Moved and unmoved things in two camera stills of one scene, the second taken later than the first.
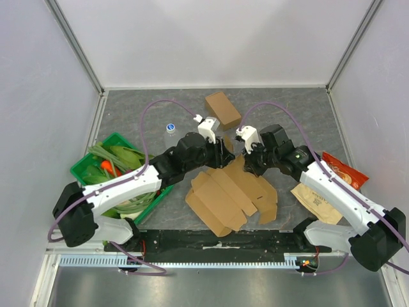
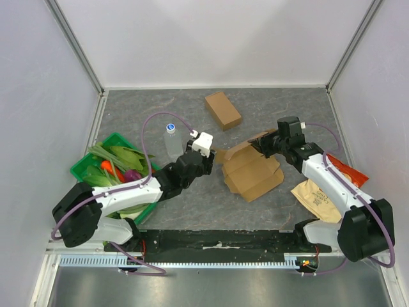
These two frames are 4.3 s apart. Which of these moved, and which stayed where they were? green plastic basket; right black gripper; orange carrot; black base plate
Moved: right black gripper
Stayed: orange carrot; green plastic basket; black base plate
